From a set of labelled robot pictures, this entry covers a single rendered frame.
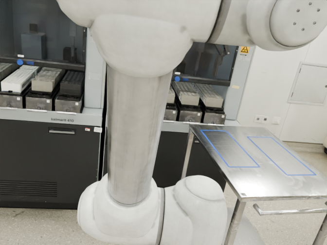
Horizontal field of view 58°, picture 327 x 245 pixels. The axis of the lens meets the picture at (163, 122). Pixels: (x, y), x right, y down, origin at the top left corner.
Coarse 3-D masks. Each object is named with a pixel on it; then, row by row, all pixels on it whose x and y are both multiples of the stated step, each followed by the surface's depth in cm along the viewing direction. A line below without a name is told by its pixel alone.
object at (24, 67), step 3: (21, 66) 191; (24, 66) 192; (27, 66) 193; (30, 66) 194; (33, 66) 195; (24, 69) 187; (27, 69) 187; (30, 69) 187; (33, 69) 188; (36, 69) 190; (39, 69) 209; (36, 72) 191
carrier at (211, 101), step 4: (208, 96) 183; (204, 100) 183; (208, 100) 182; (212, 100) 182; (216, 100) 182; (220, 100) 183; (204, 104) 183; (208, 104) 183; (212, 104) 183; (216, 104) 183; (220, 104) 184
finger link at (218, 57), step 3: (216, 54) 96; (216, 57) 96; (219, 57) 94; (216, 60) 96; (219, 60) 95; (216, 63) 96; (216, 66) 96; (213, 69) 98; (216, 69) 96; (213, 72) 98; (216, 72) 96; (213, 75) 98; (216, 75) 97
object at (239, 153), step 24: (216, 144) 135; (240, 144) 139; (264, 144) 143; (240, 168) 118; (264, 168) 121; (288, 168) 124; (312, 168) 127; (240, 192) 103; (264, 192) 105; (288, 192) 107; (312, 192) 109; (240, 216) 104; (240, 240) 157
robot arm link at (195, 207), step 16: (192, 176) 79; (176, 192) 76; (192, 192) 74; (208, 192) 74; (176, 208) 74; (192, 208) 72; (208, 208) 72; (224, 208) 75; (176, 224) 73; (192, 224) 73; (208, 224) 73; (224, 224) 76; (160, 240) 75; (176, 240) 74; (192, 240) 74; (208, 240) 75
